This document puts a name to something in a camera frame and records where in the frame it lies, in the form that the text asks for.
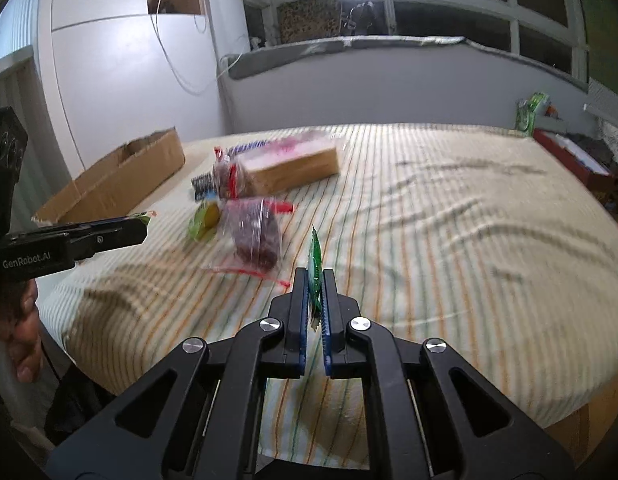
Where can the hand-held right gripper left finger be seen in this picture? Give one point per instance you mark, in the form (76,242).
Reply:
(304,325)

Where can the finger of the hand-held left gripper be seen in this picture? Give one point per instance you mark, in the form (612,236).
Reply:
(114,237)

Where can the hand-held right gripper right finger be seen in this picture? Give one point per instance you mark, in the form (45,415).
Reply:
(327,325)

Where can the pale green snack packet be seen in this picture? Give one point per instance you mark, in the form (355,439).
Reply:
(148,215)

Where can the green snack sachet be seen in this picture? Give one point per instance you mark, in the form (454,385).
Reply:
(316,260)

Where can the cardboard box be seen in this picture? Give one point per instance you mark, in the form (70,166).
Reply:
(139,170)

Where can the green candy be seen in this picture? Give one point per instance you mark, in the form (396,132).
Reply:
(204,217)

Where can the zip bag of dark snacks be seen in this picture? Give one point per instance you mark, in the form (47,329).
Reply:
(254,232)

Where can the small zip bag of snacks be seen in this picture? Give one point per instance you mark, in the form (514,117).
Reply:
(228,177)

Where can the person's left hand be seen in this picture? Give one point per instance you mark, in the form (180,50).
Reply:
(29,330)

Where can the striped blanket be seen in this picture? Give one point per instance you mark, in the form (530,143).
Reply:
(439,235)

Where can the white wardrobe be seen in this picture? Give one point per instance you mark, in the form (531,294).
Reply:
(114,75)

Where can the pink wafer packet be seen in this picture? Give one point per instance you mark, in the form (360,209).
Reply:
(299,160)

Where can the green package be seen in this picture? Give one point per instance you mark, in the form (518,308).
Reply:
(528,115)

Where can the woven basket on windowsill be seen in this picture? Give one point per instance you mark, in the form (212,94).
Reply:
(309,20)

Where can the red box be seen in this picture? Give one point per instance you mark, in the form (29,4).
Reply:
(574,165)

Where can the black tripod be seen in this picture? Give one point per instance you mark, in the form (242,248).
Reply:
(361,15)

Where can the white window frame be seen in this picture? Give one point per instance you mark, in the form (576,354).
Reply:
(464,7)

